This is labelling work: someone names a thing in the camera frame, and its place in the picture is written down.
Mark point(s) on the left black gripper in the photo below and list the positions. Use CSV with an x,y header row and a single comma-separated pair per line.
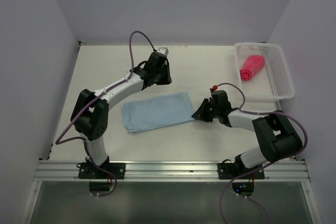
x,y
167,80

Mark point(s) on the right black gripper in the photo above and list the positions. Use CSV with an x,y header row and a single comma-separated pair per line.
x,y
200,114

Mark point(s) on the light blue towel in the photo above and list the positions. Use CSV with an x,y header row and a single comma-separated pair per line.
x,y
157,112

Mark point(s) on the red towel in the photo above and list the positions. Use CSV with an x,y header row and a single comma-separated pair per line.
x,y
252,66

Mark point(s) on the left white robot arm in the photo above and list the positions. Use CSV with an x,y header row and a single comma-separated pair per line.
x,y
91,111

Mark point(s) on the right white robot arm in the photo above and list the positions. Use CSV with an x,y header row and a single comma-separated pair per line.
x,y
277,139

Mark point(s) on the white plastic basket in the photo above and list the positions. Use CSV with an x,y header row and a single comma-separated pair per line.
x,y
273,82

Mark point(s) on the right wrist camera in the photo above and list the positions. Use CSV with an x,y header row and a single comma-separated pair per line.
x,y
213,88

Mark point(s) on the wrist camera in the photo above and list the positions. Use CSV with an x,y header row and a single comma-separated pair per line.
x,y
163,50
213,88

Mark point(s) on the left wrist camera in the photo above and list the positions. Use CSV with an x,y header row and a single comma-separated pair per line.
x,y
163,50

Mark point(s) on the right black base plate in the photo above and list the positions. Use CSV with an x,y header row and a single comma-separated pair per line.
x,y
230,171

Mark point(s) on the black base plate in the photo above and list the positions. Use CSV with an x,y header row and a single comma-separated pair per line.
x,y
230,171
105,171

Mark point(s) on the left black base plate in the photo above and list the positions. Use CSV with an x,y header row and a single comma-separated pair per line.
x,y
105,171

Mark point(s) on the aluminium mounting rail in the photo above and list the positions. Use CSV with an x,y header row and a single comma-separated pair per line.
x,y
132,171

